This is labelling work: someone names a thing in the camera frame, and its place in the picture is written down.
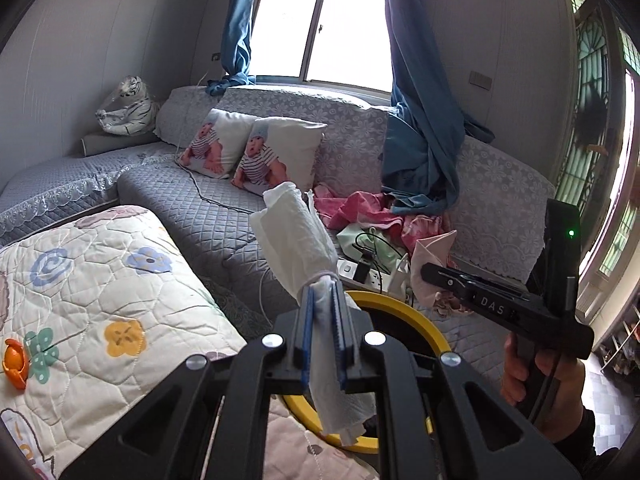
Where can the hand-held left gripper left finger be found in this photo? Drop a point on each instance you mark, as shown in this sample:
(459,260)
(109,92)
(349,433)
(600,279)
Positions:
(306,330)

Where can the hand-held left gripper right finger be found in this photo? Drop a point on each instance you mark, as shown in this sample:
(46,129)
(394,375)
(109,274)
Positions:
(342,330)

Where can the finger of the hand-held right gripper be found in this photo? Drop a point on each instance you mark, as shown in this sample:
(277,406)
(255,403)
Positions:
(445,280)

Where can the pink tissue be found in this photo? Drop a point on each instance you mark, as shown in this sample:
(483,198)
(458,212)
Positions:
(432,255)

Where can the yellow trash bin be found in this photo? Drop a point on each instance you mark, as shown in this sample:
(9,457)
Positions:
(410,312)

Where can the person's right forearm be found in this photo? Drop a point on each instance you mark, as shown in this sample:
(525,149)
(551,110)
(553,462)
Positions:
(590,442)

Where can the person's right hand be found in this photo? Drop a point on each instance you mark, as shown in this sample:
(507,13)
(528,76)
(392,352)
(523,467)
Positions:
(565,395)

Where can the white charger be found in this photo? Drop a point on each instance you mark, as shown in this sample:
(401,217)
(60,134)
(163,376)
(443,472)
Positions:
(400,275)

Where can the white power strip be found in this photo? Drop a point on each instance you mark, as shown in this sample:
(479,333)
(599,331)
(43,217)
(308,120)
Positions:
(345,267)

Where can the black charger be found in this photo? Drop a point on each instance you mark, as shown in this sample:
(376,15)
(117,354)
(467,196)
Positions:
(362,270)

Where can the light green cloth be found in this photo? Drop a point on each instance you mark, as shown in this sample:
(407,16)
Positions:
(385,255)

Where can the cluttered rack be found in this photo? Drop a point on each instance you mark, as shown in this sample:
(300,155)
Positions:
(620,350)

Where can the pink cloth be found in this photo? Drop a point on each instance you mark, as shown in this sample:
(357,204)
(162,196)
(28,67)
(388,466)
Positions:
(370,210)

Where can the long blue curtain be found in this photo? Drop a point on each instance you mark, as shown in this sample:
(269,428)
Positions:
(420,135)

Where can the grey quilted sofa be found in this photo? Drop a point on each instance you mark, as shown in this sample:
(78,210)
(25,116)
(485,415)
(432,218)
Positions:
(200,220)

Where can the large baby print pillow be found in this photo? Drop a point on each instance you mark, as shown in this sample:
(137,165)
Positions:
(280,155)

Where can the small baby print pillow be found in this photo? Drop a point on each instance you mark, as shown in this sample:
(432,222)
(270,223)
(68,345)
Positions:
(215,145)

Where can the printed flower quilt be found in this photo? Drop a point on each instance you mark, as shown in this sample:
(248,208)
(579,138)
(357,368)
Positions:
(100,285)

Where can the glass door with metal grille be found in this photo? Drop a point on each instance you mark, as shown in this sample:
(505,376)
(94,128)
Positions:
(590,60)

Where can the window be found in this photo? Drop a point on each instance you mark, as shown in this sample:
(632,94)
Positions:
(350,35)

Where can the grey bolster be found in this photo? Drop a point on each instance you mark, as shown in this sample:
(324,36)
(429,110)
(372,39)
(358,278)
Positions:
(105,144)

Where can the white tiger plush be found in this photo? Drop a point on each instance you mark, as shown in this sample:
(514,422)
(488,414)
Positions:
(132,110)

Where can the orange toy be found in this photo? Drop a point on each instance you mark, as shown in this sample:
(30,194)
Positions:
(14,360)

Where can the short blue curtain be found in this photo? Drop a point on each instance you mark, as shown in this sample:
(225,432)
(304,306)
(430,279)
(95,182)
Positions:
(240,25)

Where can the wall switch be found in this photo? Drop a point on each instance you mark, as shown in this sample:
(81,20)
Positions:
(481,81)

